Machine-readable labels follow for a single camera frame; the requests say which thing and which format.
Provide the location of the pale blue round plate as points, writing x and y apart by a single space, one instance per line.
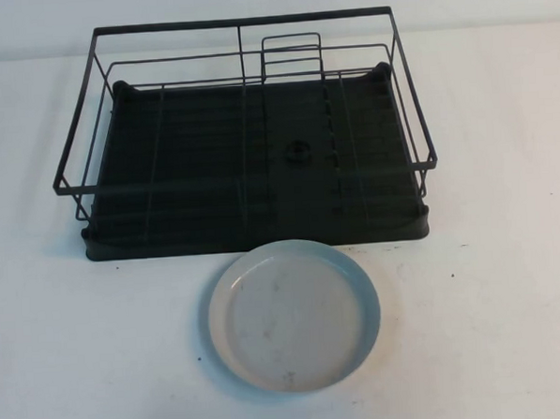
290 312

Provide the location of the black plastic drip tray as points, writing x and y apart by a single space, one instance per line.
187 144

